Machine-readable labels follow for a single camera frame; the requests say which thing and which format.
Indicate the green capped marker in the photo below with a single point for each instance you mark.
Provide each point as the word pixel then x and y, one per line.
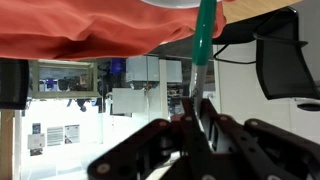
pixel 203 33

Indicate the black office chair with armrests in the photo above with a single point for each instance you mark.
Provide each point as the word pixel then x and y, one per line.
pixel 286 70

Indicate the red cloth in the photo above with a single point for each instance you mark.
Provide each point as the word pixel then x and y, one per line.
pixel 83 23

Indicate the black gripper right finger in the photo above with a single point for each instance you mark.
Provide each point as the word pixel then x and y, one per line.
pixel 240 140

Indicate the wooden pillar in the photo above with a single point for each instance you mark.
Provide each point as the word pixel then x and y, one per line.
pixel 6 146

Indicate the blue bag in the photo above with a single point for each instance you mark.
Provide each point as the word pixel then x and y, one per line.
pixel 117 66

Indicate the white round plate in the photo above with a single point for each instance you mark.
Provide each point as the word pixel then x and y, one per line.
pixel 166 2

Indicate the white paper poster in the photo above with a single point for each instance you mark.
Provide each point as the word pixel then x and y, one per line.
pixel 72 134
pixel 36 141
pixel 55 136

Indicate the grey white cabinet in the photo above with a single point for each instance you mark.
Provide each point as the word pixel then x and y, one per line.
pixel 143 68

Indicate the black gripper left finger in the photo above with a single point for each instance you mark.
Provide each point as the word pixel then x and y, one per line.
pixel 186 140

